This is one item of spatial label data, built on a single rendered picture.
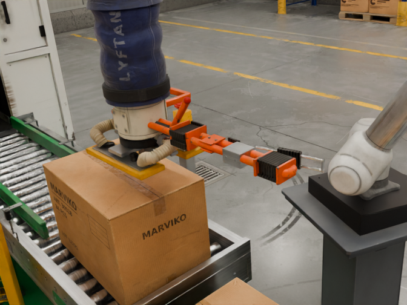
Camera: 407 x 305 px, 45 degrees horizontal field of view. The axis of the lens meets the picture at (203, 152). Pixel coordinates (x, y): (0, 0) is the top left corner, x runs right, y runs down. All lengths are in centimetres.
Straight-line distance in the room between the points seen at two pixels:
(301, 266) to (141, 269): 131
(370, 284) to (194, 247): 73
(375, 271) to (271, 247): 106
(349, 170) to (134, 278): 84
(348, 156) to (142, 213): 73
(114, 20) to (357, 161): 89
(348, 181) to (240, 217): 174
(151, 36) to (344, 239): 97
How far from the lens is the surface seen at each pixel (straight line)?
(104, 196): 181
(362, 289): 215
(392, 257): 215
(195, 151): 168
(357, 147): 169
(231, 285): 195
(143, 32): 155
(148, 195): 176
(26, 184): 300
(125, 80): 157
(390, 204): 192
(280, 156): 130
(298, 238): 314
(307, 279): 283
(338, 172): 168
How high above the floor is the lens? 180
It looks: 25 degrees down
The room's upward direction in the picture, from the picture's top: 5 degrees counter-clockwise
